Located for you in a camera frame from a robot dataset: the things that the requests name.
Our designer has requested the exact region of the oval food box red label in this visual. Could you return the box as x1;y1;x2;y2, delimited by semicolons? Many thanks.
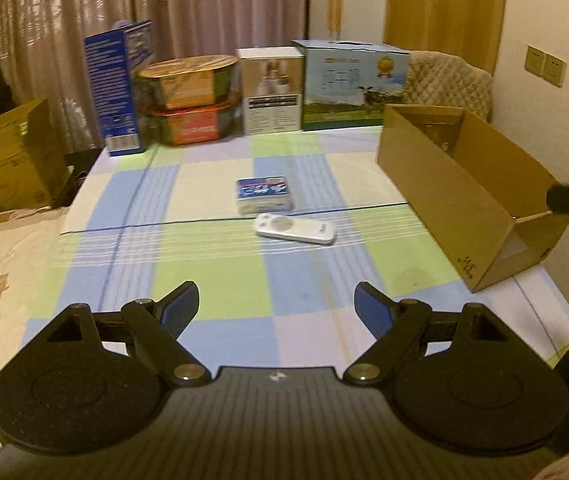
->
139;99;244;148

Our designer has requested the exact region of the white remote control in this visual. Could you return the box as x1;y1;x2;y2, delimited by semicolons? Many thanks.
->
255;212;338;247

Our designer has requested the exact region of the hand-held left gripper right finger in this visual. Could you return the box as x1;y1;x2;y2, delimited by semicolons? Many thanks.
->
341;281;530;388

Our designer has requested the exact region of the quilted beige chair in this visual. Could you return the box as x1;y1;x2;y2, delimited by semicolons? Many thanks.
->
406;50;494;124

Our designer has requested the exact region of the clear box with blue label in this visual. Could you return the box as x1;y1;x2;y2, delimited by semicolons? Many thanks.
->
235;175;294;216

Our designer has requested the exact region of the wall switch plate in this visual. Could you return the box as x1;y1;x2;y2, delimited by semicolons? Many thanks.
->
543;52;568;86
524;44;545;75

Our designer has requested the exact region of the tall blue milk carton box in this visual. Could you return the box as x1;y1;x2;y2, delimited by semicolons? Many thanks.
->
83;19;154;157

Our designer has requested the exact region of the brown cardboard box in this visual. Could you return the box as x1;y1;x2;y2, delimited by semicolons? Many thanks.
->
375;103;569;294
0;98;71;214

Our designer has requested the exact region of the oval food box yellow label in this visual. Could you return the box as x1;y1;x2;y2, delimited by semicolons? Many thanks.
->
136;53;240;111

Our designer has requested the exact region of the closed brown cardboard box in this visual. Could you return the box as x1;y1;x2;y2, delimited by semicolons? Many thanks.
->
0;98;71;214

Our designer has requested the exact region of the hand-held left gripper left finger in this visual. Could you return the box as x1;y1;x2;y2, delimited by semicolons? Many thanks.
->
24;281;211;389

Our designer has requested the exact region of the milk case with meadow print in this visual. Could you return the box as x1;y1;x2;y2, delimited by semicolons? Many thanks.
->
289;39;411;132

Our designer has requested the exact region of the checked bedsheet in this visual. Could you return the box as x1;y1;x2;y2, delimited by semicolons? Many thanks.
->
25;126;569;377

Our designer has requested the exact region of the white product box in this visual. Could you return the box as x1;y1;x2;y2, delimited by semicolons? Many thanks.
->
235;47;306;136

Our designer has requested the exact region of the light wooden stick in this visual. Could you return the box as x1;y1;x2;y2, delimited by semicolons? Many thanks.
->
326;0;344;42

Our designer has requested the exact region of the beige curtain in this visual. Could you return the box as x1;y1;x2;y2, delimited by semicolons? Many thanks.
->
0;0;311;153

